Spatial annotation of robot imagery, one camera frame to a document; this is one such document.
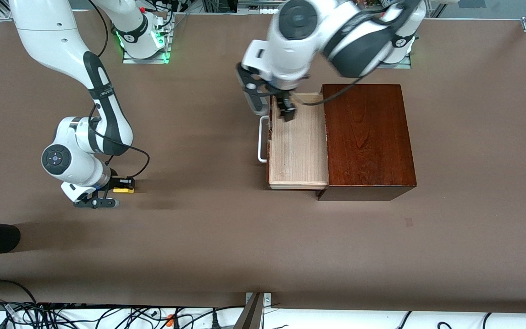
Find aluminium profile bracket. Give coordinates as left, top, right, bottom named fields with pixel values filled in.
left=233, top=292, right=273, bottom=329

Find grey power strip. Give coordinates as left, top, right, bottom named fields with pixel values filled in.
left=237, top=0, right=286, bottom=15

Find dark brown wooden cabinet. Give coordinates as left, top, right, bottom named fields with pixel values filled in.
left=316, top=84, right=417, bottom=202

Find wooden drawer with white handle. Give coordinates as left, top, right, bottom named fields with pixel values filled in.
left=258, top=91, right=329, bottom=190

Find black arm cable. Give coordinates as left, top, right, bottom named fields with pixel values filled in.
left=90, top=103, right=150, bottom=180
left=87, top=0, right=109, bottom=58
left=290, top=75, right=371, bottom=106

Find tangled black floor cables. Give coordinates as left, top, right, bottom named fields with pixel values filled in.
left=0, top=279, right=245, bottom=329

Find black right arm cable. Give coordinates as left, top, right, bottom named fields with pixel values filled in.
left=90, top=103, right=150, bottom=180
left=87, top=0, right=109, bottom=58

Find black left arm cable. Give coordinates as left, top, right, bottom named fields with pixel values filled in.
left=290, top=75, right=371, bottom=106

